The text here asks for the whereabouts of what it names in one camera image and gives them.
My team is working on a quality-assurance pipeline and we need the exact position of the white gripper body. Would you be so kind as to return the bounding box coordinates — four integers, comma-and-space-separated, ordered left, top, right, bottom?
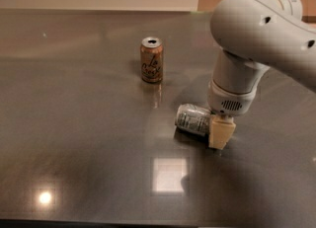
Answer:
207, 81, 257, 116

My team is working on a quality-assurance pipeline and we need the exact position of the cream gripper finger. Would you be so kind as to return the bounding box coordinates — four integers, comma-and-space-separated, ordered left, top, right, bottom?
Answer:
208, 114, 236, 150

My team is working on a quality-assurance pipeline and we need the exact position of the white green 7up can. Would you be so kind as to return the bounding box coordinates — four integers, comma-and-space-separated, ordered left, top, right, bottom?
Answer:
175, 104, 211, 136

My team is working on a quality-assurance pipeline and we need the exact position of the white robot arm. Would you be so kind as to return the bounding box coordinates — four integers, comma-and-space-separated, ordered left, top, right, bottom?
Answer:
208, 0, 316, 150

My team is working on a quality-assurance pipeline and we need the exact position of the orange LaCroix can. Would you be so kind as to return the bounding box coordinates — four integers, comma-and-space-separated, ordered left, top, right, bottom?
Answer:
140, 37, 163, 83

